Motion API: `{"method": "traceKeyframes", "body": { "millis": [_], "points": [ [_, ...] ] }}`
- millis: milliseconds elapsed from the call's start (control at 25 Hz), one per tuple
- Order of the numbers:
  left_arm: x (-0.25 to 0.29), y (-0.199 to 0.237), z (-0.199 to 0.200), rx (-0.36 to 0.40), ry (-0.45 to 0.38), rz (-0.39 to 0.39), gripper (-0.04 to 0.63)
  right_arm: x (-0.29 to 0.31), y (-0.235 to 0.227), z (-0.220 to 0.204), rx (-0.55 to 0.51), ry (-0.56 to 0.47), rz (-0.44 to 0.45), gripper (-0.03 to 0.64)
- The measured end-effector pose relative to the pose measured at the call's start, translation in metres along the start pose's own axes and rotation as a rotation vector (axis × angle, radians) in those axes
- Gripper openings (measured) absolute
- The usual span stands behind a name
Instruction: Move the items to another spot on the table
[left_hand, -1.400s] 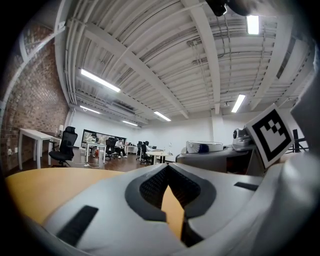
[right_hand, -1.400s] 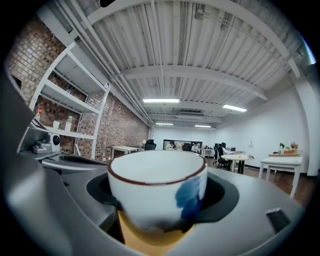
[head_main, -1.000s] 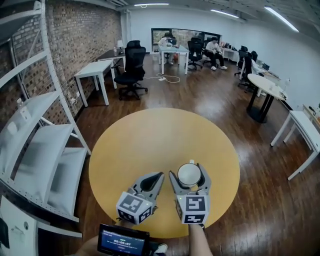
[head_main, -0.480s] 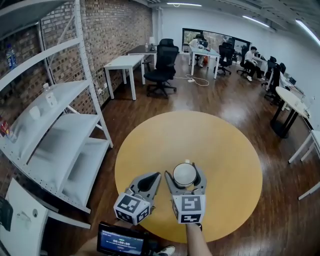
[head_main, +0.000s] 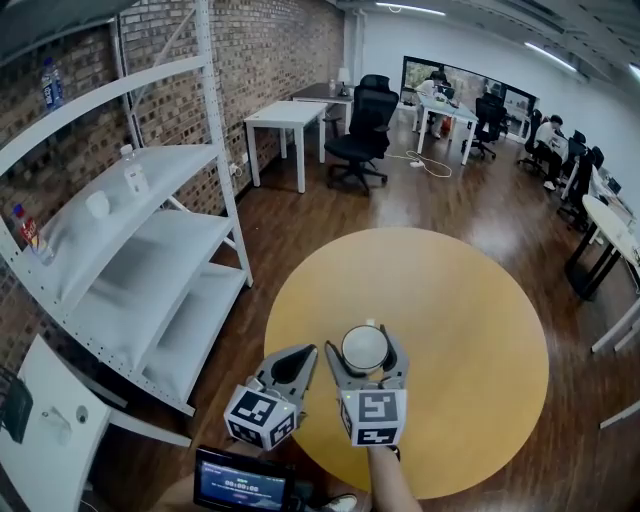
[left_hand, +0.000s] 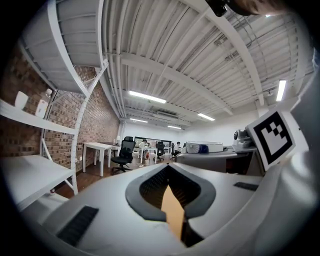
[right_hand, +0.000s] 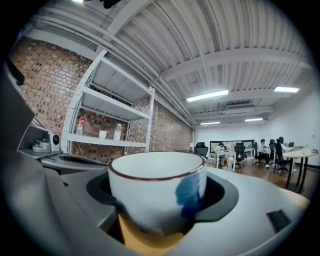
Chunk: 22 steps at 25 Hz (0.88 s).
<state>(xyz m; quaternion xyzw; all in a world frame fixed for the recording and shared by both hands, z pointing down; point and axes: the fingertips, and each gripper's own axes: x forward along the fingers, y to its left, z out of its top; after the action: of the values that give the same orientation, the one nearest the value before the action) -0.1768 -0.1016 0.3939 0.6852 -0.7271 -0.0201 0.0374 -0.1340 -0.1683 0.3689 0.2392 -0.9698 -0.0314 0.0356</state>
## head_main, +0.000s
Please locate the blue label bottle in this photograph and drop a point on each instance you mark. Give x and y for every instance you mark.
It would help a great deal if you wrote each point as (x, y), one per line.
(51, 85)

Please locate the white metal shelf rack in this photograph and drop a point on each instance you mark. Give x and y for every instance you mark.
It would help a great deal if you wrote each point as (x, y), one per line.
(150, 250)

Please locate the white sneaker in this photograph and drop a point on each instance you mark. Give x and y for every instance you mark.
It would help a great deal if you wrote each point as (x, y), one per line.
(342, 502)

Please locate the small white cup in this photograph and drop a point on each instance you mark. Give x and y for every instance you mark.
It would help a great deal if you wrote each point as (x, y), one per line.
(98, 205)

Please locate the dark wooden desk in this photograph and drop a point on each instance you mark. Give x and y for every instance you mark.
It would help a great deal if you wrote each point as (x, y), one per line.
(320, 92)

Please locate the person's right forearm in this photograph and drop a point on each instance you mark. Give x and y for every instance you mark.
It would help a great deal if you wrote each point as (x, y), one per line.
(390, 480)

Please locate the small white desk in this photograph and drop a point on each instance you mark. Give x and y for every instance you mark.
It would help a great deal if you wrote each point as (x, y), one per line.
(285, 115)

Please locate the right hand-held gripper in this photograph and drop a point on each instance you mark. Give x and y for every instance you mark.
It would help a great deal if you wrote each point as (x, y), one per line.
(375, 415)

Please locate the black office chair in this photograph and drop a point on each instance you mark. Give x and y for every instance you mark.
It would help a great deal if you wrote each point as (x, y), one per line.
(487, 120)
(532, 140)
(362, 130)
(582, 175)

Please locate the person's dark trousers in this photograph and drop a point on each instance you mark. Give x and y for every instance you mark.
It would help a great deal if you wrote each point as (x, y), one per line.
(305, 500)

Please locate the red label bottle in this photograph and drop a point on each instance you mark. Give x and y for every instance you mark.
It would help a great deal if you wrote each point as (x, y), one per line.
(32, 235)

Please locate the person's left forearm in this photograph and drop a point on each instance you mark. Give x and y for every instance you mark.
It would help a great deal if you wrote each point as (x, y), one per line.
(177, 497)

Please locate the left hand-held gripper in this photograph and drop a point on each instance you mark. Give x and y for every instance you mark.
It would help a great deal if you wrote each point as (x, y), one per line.
(257, 415)

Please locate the long white desk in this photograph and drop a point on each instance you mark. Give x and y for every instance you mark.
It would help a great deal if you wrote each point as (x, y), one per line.
(445, 107)

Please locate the white shade table lamp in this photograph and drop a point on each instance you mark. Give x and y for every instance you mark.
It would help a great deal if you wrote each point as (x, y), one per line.
(343, 77)

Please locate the clear bottle white label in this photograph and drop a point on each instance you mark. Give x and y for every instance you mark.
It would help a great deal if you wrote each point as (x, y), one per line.
(132, 170)

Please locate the black mesh holder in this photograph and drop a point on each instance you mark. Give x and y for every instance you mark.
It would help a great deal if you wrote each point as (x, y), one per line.
(15, 405)

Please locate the white mug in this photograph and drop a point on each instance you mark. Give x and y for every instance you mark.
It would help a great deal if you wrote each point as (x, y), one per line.
(365, 347)

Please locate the wide wall window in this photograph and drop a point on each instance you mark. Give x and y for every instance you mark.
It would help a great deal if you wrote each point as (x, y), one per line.
(470, 80)

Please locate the white corner desk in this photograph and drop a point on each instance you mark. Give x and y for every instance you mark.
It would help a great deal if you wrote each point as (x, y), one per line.
(45, 450)

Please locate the large white desk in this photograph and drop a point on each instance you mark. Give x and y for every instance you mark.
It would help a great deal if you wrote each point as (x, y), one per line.
(620, 330)

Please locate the round wooden table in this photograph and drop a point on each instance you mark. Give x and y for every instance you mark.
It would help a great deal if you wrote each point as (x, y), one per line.
(450, 310)

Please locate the black screen device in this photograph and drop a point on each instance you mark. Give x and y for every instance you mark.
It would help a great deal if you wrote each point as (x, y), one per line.
(240, 485)

